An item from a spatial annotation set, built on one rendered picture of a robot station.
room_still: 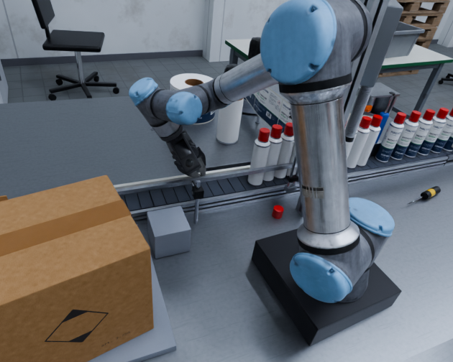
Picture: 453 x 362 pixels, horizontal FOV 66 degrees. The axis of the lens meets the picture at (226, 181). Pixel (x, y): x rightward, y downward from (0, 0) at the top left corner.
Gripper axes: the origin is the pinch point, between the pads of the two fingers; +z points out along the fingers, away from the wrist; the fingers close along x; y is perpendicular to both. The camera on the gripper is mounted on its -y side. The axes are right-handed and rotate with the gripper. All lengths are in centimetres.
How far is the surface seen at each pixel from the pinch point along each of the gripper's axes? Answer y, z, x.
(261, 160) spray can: -2.8, 4.8, -18.9
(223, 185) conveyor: 0.4, 8.8, -4.5
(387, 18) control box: -16, -26, -57
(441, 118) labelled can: -1, 39, -91
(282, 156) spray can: -0.8, 10.4, -26.5
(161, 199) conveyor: -1.0, -1.9, 14.2
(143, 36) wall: 375, 83, -13
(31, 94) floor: 283, 42, 113
